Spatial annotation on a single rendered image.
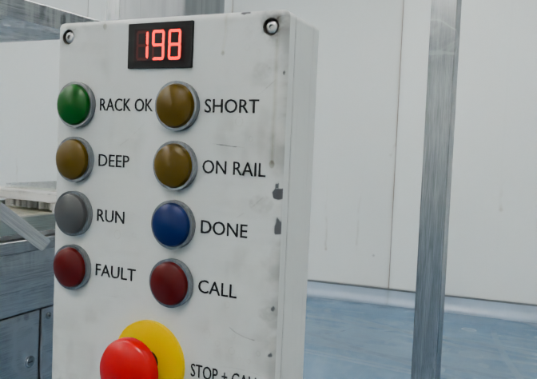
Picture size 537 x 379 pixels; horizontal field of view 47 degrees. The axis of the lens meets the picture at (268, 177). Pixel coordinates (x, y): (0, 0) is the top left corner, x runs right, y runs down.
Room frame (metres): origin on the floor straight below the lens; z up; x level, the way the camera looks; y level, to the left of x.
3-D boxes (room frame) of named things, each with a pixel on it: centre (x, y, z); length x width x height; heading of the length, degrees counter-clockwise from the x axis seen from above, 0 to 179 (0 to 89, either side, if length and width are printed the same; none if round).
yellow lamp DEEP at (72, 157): (0.41, 0.13, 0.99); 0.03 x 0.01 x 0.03; 64
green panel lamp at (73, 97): (0.41, 0.13, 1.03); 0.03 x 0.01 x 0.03; 64
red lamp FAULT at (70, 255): (0.41, 0.13, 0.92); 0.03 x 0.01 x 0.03; 64
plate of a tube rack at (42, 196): (1.46, 0.49, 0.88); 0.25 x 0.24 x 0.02; 63
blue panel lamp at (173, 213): (0.37, 0.06, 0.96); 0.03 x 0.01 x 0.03; 64
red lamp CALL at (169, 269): (0.37, 0.06, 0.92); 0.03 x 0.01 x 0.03; 64
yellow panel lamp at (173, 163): (0.37, 0.06, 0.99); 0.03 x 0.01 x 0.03; 64
